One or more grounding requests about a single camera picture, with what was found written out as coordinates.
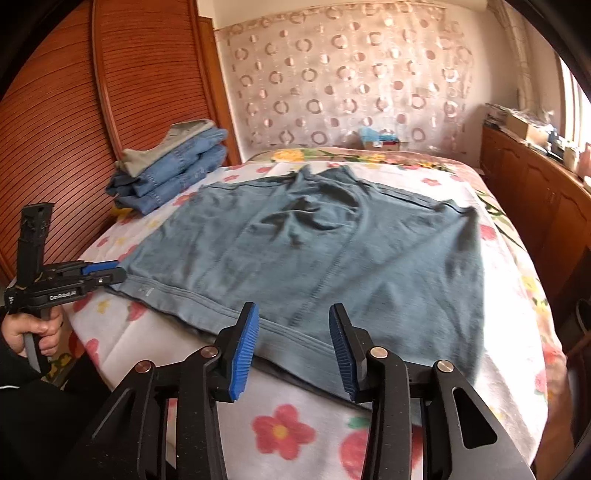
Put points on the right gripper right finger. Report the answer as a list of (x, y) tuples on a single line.
[(462, 438)]

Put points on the pink circle pattern curtain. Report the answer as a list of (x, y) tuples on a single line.
[(327, 76)]

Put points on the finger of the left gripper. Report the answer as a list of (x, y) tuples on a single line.
[(91, 268), (108, 277)]

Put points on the folded blue jeans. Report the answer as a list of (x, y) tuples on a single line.
[(164, 192), (204, 151)]

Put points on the folded grey green garment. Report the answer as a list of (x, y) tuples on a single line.
[(134, 162)]

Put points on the cardboard box on cabinet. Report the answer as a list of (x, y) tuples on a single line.
[(527, 129)]

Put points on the window with wooden frame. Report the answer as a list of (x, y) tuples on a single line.
[(575, 110)]

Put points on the long wooden sideboard cabinet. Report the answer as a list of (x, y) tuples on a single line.
[(550, 210)]

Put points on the person's left hand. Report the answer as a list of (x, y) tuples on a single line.
[(15, 326)]

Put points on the upper folded blue jeans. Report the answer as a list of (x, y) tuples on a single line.
[(204, 151)]

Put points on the teal grey pants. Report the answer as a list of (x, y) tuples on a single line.
[(407, 268)]

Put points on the floral yellow quilt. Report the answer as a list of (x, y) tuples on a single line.
[(333, 155)]

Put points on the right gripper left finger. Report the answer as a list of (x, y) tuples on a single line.
[(161, 421)]

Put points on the box with blue cloth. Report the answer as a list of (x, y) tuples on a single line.
[(379, 140)]

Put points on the lower folded blue jeans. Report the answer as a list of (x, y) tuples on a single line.
[(164, 192)]

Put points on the white strawberry flower bedsheet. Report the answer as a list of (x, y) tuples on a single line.
[(303, 427)]

